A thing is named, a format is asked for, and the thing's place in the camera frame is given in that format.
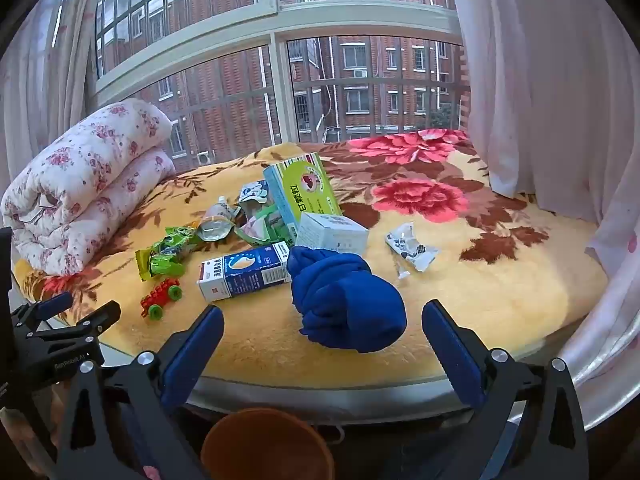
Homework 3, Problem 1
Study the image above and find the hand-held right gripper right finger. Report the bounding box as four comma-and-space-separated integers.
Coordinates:
421, 299, 588, 480

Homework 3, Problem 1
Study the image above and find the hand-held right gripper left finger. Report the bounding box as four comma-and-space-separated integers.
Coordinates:
52, 304, 226, 480

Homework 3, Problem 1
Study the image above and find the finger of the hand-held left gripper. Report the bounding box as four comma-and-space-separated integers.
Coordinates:
10, 291, 75, 333
20, 300, 122, 358

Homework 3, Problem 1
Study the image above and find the white plastic wrapper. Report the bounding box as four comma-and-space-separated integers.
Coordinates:
385, 222, 441, 281

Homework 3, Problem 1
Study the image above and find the orange-brown waste bin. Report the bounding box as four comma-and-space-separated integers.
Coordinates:
201, 407, 335, 480

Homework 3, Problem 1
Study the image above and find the green striped medicine box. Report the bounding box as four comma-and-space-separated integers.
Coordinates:
263, 152, 344, 246

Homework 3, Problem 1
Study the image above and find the red toy car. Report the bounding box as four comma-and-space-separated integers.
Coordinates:
140, 281, 182, 320

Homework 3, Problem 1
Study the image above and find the yellow floral blanket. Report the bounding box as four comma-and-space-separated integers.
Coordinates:
12, 128, 608, 391

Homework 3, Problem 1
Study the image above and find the green snack wrapper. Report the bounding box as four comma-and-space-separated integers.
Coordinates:
135, 226, 201, 283

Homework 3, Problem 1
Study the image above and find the blue and white box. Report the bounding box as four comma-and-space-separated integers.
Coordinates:
196, 241, 292, 303

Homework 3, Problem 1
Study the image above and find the blue rolled cloth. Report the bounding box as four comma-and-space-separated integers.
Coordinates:
287, 246, 407, 353

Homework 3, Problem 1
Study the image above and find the folded floral quilt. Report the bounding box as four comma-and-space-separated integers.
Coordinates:
0, 98, 177, 277

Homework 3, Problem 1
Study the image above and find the crumpled green wrapper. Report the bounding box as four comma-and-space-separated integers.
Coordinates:
235, 202, 296, 248

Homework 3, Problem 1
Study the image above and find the black and white wrapper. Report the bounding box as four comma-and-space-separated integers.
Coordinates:
237, 180, 271, 211

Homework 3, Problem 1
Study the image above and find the small white box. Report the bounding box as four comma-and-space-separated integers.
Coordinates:
296, 212, 370, 261

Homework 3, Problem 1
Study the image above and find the sheer pink curtain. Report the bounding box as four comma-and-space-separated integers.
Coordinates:
0, 0, 108, 186
445, 0, 640, 428

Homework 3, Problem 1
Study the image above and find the white window frame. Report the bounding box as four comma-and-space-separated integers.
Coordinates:
95, 0, 471, 173

